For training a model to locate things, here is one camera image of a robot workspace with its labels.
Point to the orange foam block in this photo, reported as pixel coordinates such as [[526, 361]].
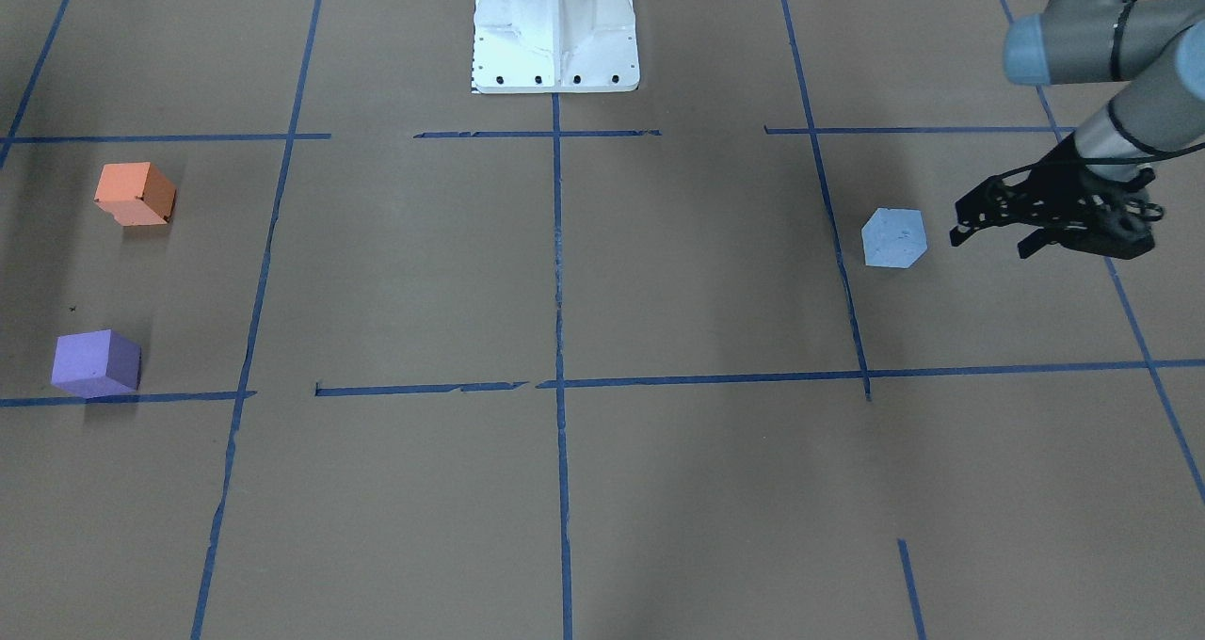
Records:
[[135, 194]]

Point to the light blue foam block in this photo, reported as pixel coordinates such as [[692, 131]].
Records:
[[894, 238]]

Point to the purple foam block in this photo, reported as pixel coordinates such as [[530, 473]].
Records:
[[96, 364]]

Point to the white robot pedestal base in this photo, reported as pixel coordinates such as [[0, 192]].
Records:
[[554, 46]]

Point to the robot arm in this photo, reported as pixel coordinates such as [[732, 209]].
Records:
[[1152, 49]]

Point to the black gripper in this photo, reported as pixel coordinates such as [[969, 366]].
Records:
[[1062, 184]]

